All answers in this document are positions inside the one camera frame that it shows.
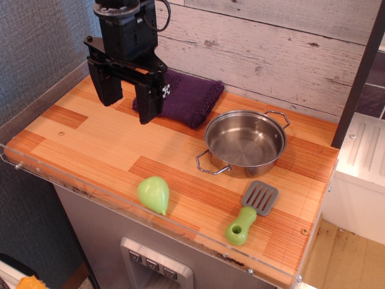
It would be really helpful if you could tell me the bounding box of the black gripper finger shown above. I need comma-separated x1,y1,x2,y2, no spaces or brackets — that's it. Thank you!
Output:
87,58,123,106
135,72,167,125

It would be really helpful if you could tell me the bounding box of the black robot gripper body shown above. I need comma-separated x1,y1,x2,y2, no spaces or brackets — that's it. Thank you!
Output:
85,1,168,79

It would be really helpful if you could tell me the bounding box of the stainless steel pot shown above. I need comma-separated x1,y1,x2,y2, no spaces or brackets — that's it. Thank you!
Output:
196,110,291,178

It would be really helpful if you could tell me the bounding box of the purple folded cloth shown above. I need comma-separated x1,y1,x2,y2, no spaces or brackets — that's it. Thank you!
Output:
132,68,225,130

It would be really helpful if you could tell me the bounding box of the green plastic pear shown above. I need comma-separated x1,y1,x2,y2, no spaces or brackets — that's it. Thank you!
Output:
137,176,170,216

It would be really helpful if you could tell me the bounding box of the clear acrylic table guard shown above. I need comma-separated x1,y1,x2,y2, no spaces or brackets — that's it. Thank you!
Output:
1,77,338,288

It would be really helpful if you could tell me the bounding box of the silver toy fridge dispenser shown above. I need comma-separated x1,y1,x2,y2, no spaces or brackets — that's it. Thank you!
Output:
120,237,194,288

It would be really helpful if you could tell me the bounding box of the yellow object bottom left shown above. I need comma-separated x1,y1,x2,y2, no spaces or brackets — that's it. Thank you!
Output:
16,276,47,289

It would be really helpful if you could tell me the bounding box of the white toy sink unit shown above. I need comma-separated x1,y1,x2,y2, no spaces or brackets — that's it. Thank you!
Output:
321,113,384,244

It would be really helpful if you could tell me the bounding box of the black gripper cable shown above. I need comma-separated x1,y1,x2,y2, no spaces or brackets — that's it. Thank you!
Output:
141,0,172,33

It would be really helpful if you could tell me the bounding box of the grey spatula green handle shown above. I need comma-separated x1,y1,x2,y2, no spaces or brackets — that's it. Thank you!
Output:
225,181,279,246

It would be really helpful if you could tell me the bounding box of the dark grey right post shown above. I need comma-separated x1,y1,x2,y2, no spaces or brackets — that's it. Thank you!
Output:
331,1,384,149

